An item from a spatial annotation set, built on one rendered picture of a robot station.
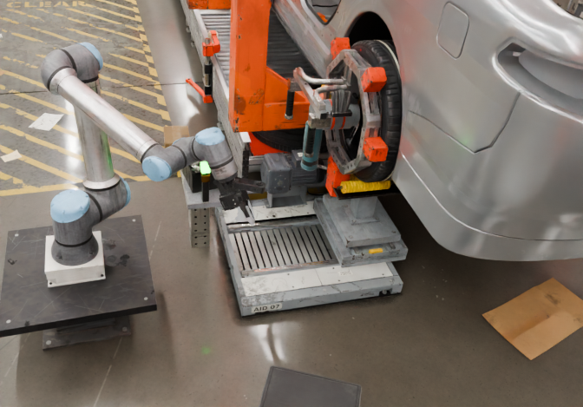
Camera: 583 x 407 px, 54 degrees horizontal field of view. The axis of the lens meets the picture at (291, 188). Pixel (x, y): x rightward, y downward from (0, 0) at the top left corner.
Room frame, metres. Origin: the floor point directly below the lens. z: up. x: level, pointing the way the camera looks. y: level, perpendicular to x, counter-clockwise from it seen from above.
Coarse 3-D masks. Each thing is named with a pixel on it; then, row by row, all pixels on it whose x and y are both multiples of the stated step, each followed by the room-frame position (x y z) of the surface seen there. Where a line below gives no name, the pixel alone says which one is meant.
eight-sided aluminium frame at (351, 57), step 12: (336, 60) 2.52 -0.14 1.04; (348, 60) 2.38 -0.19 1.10; (360, 60) 2.36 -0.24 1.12; (336, 72) 2.57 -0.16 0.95; (360, 72) 2.24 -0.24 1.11; (360, 84) 2.22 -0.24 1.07; (324, 96) 2.59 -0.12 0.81; (360, 96) 2.20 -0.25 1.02; (372, 96) 2.19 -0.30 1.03; (372, 108) 2.17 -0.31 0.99; (372, 120) 2.11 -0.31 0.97; (336, 132) 2.50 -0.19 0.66; (372, 132) 2.13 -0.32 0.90; (336, 144) 2.46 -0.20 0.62; (360, 144) 2.12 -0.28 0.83; (336, 156) 2.35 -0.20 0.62; (348, 156) 2.36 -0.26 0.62; (360, 156) 2.10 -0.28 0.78; (348, 168) 2.20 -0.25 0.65; (360, 168) 2.18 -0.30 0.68
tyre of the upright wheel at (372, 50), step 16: (352, 48) 2.56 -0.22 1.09; (368, 48) 2.40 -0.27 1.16; (384, 48) 2.39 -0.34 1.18; (384, 64) 2.27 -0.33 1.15; (400, 80) 2.22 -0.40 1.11; (384, 96) 2.17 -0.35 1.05; (400, 96) 2.17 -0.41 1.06; (384, 112) 2.15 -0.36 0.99; (400, 112) 2.13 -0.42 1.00; (384, 128) 2.12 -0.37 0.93; (400, 128) 2.11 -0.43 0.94; (352, 160) 2.37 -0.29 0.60; (368, 176) 2.18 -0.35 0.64; (384, 176) 2.15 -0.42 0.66
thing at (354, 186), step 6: (342, 186) 2.24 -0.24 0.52; (348, 186) 2.23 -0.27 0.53; (354, 186) 2.24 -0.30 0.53; (360, 186) 2.25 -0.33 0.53; (366, 186) 2.26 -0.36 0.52; (372, 186) 2.27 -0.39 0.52; (378, 186) 2.28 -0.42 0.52; (384, 186) 2.29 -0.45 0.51; (342, 192) 2.24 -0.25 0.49; (348, 192) 2.23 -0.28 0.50; (354, 192) 2.24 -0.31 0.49
